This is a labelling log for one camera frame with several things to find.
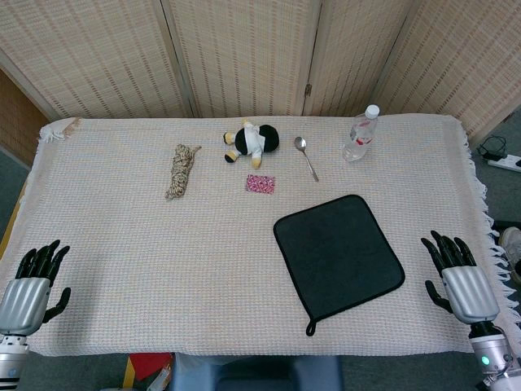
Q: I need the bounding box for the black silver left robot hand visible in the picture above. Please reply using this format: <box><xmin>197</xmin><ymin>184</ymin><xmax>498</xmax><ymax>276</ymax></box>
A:
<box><xmin>0</xmin><ymin>239</ymin><xmax>72</xmax><ymax>337</ymax></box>

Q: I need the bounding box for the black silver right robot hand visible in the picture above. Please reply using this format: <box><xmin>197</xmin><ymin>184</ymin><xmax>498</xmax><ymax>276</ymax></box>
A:
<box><xmin>420</xmin><ymin>230</ymin><xmax>501</xmax><ymax>326</ymax></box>

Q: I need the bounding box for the black and yellow cloth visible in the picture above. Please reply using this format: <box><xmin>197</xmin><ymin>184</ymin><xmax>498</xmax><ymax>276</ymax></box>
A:
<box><xmin>273</xmin><ymin>194</ymin><xmax>406</xmax><ymax>337</ymax></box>

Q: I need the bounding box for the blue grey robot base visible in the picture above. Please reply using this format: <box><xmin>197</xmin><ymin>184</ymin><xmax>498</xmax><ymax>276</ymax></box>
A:
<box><xmin>169</xmin><ymin>353</ymin><xmax>345</xmax><ymax>391</ymax></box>

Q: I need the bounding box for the light woven fringed tablecloth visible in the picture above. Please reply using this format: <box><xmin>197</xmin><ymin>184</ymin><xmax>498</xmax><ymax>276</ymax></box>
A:
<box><xmin>0</xmin><ymin>115</ymin><xmax>520</xmax><ymax>358</ymax></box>

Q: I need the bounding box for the white sneaker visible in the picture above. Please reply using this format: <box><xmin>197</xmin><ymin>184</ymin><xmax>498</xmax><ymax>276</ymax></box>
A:
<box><xmin>498</xmin><ymin>226</ymin><xmax>521</xmax><ymax>286</ymax></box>

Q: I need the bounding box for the white power strip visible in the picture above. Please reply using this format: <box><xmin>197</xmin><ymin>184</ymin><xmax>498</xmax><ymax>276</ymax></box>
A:
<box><xmin>487</xmin><ymin>154</ymin><xmax>521</xmax><ymax>172</ymax></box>

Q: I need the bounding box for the red and yellow object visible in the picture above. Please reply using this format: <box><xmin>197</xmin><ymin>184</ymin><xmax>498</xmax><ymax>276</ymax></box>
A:
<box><xmin>124</xmin><ymin>352</ymin><xmax>174</xmax><ymax>388</ymax></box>

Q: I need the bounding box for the clear plastic water bottle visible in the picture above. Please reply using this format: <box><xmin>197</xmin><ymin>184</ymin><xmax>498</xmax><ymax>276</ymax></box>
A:
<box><xmin>342</xmin><ymin>103</ymin><xmax>381</xmax><ymax>163</ymax></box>

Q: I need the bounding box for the metal spoon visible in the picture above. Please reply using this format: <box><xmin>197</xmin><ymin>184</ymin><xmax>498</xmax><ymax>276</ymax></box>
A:
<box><xmin>294</xmin><ymin>136</ymin><xmax>320</xmax><ymax>183</ymax></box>

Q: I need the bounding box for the woven folding screen panel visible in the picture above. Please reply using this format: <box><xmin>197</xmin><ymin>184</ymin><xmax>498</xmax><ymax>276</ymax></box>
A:
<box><xmin>0</xmin><ymin>0</ymin><xmax>195</xmax><ymax>121</ymax></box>
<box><xmin>303</xmin><ymin>0</ymin><xmax>412</xmax><ymax>117</ymax></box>
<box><xmin>160</xmin><ymin>0</ymin><xmax>322</xmax><ymax>119</ymax></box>
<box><xmin>376</xmin><ymin>0</ymin><xmax>521</xmax><ymax>139</ymax></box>

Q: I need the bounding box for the pink patterned card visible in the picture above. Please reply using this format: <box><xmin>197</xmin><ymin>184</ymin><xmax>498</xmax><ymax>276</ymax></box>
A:
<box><xmin>244</xmin><ymin>174</ymin><xmax>276</xmax><ymax>196</ymax></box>

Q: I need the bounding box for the black white plush toy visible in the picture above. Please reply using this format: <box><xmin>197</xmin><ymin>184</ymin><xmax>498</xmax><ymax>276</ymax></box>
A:
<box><xmin>221</xmin><ymin>118</ymin><xmax>280</xmax><ymax>170</ymax></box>

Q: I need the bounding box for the beige braided rope bundle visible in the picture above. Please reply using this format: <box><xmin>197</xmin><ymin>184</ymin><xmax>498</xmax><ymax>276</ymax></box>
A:
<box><xmin>164</xmin><ymin>143</ymin><xmax>203</xmax><ymax>200</ymax></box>

